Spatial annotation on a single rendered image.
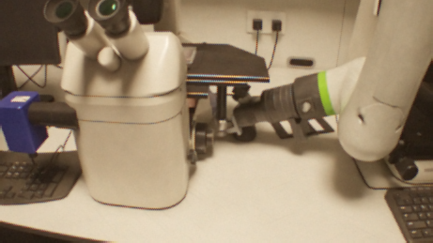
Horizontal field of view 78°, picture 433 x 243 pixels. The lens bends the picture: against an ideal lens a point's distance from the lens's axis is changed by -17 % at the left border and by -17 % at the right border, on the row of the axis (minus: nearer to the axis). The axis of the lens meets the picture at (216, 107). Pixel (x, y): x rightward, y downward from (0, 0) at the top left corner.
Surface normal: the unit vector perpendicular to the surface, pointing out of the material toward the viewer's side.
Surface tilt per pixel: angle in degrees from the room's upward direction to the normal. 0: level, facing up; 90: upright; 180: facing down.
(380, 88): 97
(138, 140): 91
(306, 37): 90
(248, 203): 0
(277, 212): 0
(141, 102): 72
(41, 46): 86
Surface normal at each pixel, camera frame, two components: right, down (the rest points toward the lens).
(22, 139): -0.06, 0.46
